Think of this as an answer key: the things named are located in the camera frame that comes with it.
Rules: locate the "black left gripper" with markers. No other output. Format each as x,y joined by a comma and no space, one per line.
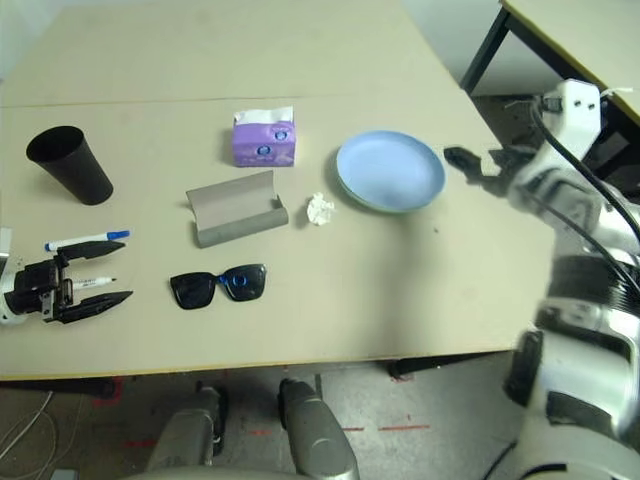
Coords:
35,290

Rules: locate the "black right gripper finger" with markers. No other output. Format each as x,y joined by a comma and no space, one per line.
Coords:
507,159
467,162

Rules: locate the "white marker black tip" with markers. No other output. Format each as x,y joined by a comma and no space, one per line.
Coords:
92,283

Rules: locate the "white marker with blue cap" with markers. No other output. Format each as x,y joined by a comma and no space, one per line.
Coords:
75,242

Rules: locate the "black sunglasses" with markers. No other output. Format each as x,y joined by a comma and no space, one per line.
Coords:
195,292

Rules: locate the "white tissue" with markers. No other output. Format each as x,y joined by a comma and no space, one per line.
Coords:
320,210

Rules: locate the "grey glasses case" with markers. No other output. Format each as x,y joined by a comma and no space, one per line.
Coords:
235,210

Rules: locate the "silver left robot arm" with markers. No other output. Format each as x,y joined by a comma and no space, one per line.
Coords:
5,312

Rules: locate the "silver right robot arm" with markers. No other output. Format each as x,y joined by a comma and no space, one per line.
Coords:
590,350

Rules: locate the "light blue plate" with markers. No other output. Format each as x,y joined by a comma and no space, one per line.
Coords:
390,170

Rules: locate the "black plastic cup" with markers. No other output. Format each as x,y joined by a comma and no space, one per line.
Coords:
75,170

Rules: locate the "black table base bar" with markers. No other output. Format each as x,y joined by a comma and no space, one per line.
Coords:
50,387
450,365

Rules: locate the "white zip tie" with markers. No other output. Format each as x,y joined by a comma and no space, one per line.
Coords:
617,91

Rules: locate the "grey floor box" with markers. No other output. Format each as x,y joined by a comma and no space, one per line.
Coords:
67,474

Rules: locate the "purple tissue pack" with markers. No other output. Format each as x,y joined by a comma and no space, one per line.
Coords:
262,145

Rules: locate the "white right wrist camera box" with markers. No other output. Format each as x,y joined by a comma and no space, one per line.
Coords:
575,107

